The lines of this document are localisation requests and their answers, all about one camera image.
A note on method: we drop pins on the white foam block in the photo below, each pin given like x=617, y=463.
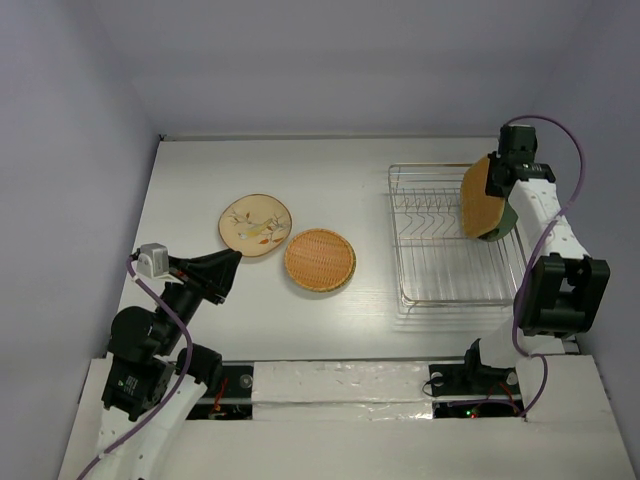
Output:
x=343, y=391

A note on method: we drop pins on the beige bird painted plate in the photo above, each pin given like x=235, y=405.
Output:
x=255, y=225

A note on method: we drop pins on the wire dish rack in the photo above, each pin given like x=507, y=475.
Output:
x=438, y=265

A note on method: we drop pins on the square orange woven basket plate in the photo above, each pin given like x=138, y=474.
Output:
x=481, y=213

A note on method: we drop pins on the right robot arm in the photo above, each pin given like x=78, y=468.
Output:
x=562, y=285

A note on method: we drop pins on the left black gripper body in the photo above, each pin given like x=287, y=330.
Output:
x=181, y=277

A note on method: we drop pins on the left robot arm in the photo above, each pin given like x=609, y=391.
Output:
x=157, y=372

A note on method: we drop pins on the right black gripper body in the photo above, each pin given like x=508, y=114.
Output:
x=498, y=176

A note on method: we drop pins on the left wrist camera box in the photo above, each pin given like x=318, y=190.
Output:
x=152, y=260

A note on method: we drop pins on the green ceramic flower plate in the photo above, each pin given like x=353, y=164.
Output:
x=506, y=224

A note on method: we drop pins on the round orange woven basket plate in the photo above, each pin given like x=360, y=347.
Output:
x=320, y=259

